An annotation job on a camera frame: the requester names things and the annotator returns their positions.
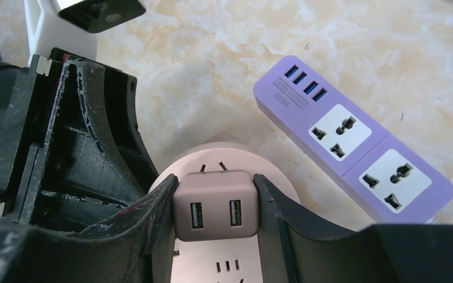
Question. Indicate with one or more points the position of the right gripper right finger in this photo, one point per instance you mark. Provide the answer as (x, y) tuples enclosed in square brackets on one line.
[(296, 245)]

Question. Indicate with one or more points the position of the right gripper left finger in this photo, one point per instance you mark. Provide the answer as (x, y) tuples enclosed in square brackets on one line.
[(133, 245)]

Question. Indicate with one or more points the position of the round pink power socket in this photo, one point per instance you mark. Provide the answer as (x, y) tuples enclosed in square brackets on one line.
[(227, 260)]

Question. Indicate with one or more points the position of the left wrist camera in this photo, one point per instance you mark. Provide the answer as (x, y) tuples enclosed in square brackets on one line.
[(73, 26)]

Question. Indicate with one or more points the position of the purple power strip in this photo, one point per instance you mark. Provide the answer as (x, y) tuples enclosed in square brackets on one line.
[(389, 181)]

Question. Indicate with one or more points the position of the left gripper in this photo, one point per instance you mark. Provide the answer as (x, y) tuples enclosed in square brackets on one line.
[(71, 153)]

